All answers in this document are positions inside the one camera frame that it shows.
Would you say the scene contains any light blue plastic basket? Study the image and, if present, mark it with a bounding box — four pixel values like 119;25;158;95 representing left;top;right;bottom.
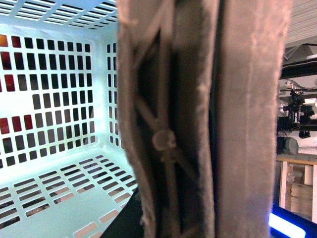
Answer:
0;0;137;238

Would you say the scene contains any brown basket handle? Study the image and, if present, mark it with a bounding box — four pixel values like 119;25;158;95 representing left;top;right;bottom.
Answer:
117;0;292;238

